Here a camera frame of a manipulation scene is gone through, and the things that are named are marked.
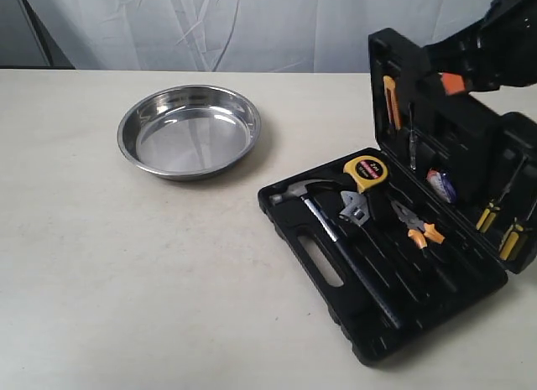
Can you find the roll of electrical tape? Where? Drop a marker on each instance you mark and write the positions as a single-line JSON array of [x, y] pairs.
[[442, 185]]

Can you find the yellow black screwdriver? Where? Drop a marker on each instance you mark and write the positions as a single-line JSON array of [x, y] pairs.
[[494, 206], [517, 233]]

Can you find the dark grey panel with frame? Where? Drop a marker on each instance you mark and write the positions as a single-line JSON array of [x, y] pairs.
[[25, 42]]

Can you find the adjustable wrench with black handle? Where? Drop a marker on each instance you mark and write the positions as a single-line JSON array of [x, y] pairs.
[[386, 261]]

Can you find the round stainless steel bowl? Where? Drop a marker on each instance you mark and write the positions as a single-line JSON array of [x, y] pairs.
[[190, 132]]

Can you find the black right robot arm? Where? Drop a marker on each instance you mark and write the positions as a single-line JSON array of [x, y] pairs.
[[497, 50]]

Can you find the pliers with orange handles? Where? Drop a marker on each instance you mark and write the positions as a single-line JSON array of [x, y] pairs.
[[422, 233]]

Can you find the black tool case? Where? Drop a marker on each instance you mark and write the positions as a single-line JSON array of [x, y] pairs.
[[400, 238]]

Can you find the yellow black tape measure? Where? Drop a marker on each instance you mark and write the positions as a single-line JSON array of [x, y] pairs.
[[367, 171]]

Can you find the yellow black screwdriver lower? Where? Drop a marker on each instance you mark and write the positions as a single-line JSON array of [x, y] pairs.
[[517, 233]]

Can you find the white backdrop curtain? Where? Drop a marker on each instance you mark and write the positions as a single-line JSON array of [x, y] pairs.
[[311, 36]]

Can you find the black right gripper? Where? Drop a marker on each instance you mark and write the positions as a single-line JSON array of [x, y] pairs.
[[463, 62]]

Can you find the yellow utility knife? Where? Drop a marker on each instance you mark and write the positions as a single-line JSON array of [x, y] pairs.
[[392, 102]]

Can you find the yellow black screwdriver upper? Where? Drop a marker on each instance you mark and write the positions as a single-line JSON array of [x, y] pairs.
[[494, 206]]

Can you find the claw hammer with black handle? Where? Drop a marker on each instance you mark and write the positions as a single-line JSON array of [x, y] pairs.
[[302, 190]]

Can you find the slim metal tester screwdriver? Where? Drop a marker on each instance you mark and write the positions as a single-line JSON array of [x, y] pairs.
[[412, 138]]

